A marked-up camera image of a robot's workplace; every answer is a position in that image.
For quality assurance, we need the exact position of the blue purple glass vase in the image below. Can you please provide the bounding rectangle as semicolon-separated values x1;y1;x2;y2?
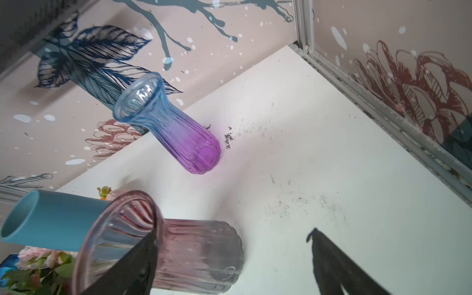
113;72;221;175

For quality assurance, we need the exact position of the pink peony spray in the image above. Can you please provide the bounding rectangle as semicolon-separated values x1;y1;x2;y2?
1;247;78;295

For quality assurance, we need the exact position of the pink grey glass vase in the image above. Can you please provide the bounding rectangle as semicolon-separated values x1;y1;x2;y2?
71;190;245;295

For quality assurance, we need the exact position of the teal ceramic vase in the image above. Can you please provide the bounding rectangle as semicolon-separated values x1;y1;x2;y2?
1;190;109;252

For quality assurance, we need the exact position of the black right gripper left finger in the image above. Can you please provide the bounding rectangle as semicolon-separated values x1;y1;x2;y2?
81;230;158;295

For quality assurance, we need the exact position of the blue artificial rose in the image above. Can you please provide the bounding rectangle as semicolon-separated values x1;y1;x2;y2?
0;254;19;288

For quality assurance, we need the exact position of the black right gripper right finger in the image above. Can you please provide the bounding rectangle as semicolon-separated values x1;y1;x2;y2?
306;228;389;295

